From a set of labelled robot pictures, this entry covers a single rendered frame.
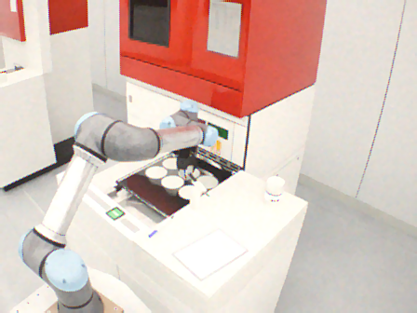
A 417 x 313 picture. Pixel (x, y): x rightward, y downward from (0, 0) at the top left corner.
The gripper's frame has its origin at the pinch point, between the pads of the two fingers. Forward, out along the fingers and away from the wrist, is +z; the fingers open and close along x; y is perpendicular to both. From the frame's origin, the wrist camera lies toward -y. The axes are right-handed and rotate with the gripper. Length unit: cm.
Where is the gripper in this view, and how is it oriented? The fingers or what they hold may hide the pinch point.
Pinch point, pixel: (185, 178)
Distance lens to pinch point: 159.0
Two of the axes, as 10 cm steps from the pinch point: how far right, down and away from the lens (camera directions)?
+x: -9.9, -1.3, 1.1
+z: -0.5, 8.6, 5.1
